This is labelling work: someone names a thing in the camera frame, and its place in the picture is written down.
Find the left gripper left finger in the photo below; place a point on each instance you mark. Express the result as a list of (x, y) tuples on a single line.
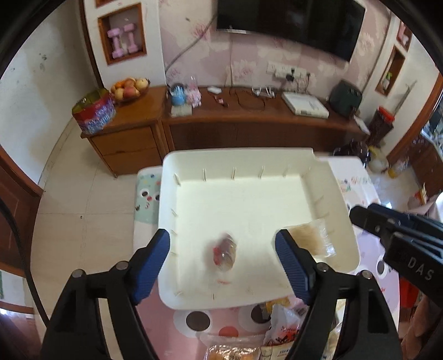
[(146, 264)]

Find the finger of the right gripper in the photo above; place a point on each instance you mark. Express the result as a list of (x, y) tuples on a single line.
[(390, 213), (373, 221)]

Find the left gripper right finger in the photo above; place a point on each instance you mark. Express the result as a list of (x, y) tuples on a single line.
[(290, 257)]

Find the clear bag pale chips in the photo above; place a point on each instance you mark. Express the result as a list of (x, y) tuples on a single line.
[(313, 237)]

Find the red white sausage packet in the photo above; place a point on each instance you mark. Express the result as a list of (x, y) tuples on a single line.
[(285, 325)]

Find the small red date packet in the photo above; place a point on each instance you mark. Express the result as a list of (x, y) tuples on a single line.
[(221, 254)]

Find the clear tray yellow biscuits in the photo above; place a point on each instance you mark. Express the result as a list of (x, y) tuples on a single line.
[(232, 352)]

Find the cartoon monster tablecloth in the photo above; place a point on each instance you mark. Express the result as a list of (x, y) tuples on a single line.
[(175, 334)]

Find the red lidded brown container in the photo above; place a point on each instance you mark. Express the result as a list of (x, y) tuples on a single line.
[(380, 125)]

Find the white plastic storage bin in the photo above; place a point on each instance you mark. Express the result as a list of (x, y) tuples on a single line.
[(250, 193)]

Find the dark green air fryer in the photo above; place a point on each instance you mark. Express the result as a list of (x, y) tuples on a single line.
[(345, 99)]

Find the white set-top box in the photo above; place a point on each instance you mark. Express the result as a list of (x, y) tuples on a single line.
[(305, 105)]

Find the brown wooden door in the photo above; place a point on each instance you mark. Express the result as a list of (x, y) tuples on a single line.
[(22, 196)]

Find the long wooden tv cabinet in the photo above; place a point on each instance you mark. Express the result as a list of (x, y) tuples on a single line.
[(143, 132)]

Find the red round biscuit tin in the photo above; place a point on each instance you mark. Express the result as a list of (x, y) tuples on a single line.
[(94, 111)]

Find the fruit bowl with apples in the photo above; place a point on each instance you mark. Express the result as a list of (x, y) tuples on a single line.
[(129, 89)]

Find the pink dumbbell pair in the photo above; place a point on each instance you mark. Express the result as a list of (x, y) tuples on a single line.
[(123, 40)]

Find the white wall power strip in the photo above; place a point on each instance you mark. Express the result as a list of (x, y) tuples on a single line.
[(280, 70)]

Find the black wall television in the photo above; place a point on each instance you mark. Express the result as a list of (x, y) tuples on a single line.
[(332, 26)]

